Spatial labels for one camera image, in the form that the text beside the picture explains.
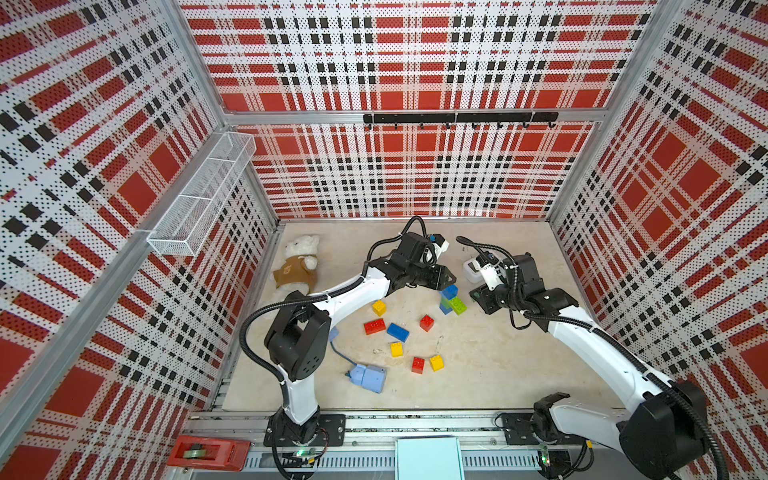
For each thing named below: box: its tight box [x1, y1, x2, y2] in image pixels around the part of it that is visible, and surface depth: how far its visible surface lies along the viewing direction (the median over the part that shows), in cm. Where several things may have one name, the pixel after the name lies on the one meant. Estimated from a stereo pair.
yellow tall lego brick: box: [372, 300, 387, 317], surface depth 95 cm
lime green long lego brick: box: [449, 296, 468, 316], surface depth 89 cm
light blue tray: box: [395, 436, 465, 480], surface depth 68 cm
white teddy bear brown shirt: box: [273, 234, 320, 297], surface depth 98 cm
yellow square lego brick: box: [390, 342, 404, 358], surface depth 88 cm
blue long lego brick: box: [386, 322, 410, 343], surface depth 92 cm
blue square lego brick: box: [440, 284, 459, 300], surface depth 89 cm
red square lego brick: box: [411, 357, 426, 375], surface depth 84 cm
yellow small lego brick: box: [429, 354, 445, 372], surface depth 85 cm
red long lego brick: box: [364, 318, 386, 335], surface depth 93 cm
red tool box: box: [167, 435, 251, 471], surface depth 67 cm
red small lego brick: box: [419, 314, 435, 332], surface depth 92 cm
